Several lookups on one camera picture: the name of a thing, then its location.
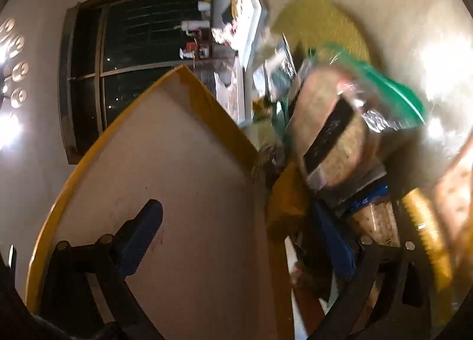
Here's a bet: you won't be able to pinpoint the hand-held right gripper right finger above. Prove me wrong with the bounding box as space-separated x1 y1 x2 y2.
310 200 437 340

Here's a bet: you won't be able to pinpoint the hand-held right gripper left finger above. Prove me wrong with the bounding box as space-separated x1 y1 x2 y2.
39 199 165 340

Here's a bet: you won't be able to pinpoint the checkered cracker packet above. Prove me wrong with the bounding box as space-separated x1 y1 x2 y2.
333 178 401 248

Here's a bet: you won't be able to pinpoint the white tray with yellow rim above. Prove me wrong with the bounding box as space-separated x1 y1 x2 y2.
24 65 296 340

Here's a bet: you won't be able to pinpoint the white printed packet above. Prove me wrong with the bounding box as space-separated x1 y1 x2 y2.
284 237 333 340

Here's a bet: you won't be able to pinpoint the yellow snack packet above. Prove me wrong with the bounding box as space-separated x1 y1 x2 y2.
401 188 455 292

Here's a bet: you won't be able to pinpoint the dark patterned packet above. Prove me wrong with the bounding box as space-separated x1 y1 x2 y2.
251 144 287 186

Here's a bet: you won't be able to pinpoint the black label cracker pack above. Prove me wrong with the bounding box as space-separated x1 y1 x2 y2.
286 67 385 191

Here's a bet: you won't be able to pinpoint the brown speckled packet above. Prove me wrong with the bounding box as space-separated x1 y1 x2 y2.
432 148 473 252

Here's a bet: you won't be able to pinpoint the clear bag with green zip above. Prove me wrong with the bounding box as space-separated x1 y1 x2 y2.
307 42 429 130

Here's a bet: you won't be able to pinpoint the dark framed window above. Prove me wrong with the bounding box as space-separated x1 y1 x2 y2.
59 0 217 165

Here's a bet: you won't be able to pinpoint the clear-wrapped packets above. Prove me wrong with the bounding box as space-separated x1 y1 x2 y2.
255 33 300 100

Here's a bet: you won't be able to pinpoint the ceiling lamp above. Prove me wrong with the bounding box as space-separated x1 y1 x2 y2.
0 17 30 149

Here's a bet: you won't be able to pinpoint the spray bottle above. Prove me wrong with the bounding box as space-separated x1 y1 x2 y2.
181 19 209 36

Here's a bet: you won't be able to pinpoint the yellow-green turntable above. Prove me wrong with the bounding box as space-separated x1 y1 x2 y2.
270 0 372 67

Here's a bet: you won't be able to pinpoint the white flat box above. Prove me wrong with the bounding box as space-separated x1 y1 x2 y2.
236 0 268 67

